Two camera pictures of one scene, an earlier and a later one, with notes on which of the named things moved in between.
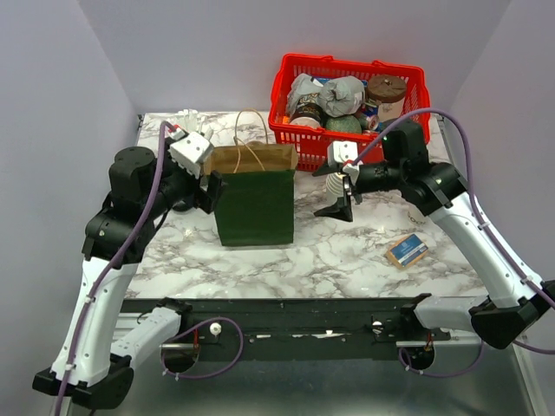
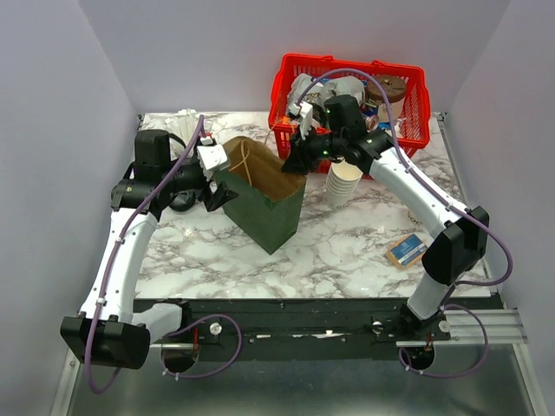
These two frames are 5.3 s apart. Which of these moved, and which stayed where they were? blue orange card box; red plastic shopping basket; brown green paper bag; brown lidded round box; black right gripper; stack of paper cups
Moved: black right gripper; brown green paper bag
Stayed: red plastic shopping basket; blue orange card box; brown lidded round box; stack of paper cups
